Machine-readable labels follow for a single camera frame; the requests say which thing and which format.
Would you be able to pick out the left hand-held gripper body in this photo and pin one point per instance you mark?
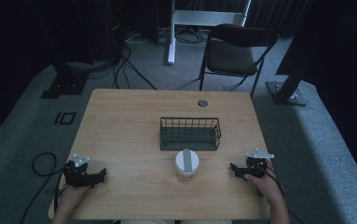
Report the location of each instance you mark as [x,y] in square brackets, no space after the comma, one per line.
[75,175]

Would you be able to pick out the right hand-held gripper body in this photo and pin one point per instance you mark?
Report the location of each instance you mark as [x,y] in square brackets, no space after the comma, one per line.
[255,163]

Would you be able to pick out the person's left hand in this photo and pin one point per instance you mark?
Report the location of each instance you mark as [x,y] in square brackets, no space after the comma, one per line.
[73,194]

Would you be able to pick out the person's right hand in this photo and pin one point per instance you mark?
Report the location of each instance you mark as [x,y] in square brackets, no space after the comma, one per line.
[264,186]

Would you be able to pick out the round grey table grommet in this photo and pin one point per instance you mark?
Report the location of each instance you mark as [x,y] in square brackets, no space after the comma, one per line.
[202,103]

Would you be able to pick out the black stand with bolted base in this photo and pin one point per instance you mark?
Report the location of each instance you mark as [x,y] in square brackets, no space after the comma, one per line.
[286,91]

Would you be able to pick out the black stand with flat base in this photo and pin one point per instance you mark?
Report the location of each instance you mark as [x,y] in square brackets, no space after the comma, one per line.
[65,84]

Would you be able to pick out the black folding chair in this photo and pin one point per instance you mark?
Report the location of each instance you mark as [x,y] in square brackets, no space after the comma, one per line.
[233,53]

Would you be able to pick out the dark curtain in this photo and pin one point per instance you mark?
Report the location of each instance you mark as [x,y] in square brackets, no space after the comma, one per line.
[278,15]

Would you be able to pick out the white metal desk frame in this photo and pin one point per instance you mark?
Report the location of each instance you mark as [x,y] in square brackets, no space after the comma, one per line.
[179,18]

